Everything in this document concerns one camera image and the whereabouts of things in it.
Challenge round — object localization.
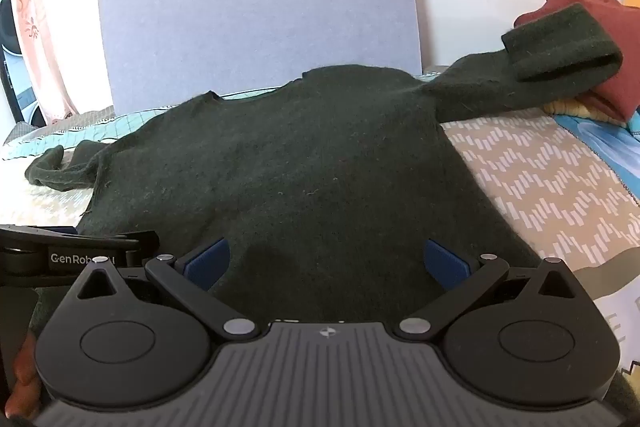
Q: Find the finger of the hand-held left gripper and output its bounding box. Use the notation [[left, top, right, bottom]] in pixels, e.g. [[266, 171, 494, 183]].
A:
[[118, 231, 162, 269]]

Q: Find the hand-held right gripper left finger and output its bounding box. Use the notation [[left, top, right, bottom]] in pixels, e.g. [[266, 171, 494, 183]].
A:
[[74, 237, 260, 341]]

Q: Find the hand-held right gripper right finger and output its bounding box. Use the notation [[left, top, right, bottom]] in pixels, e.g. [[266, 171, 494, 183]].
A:
[[393, 239, 582, 341]]

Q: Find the dark green sweater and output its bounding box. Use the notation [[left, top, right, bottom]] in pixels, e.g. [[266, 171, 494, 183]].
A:
[[25, 4, 624, 325]]

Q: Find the person's left hand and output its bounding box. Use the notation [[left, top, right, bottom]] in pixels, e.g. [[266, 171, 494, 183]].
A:
[[9, 336, 45, 423]]

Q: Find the patterned beige bed blanket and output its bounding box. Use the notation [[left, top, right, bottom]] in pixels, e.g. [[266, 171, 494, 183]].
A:
[[0, 63, 640, 408]]

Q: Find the blue cloth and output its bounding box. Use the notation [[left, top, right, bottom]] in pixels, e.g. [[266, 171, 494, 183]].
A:
[[559, 113, 640, 208]]

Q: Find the yellow cloth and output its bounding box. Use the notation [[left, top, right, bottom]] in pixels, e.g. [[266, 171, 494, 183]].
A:
[[542, 99, 632, 126]]

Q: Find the pink patterned curtain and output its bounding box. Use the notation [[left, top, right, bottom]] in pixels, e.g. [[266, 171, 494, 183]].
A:
[[9, 0, 82, 122]]

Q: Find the maroon folded garment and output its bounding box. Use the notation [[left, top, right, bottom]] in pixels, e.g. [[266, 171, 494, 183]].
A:
[[514, 0, 640, 124]]

